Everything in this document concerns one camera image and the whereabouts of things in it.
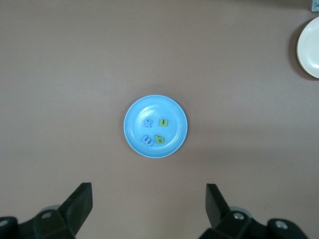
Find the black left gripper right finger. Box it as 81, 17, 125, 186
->
199, 183, 310, 239

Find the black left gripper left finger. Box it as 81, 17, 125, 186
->
0, 182, 93, 239

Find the blue lowercase letter m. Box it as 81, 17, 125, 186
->
141, 134, 155, 148

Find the blue plate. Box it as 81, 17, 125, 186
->
123, 94, 188, 159

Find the brown table mat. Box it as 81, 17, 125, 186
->
0, 0, 319, 239

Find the beige plate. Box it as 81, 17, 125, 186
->
296, 16, 319, 79

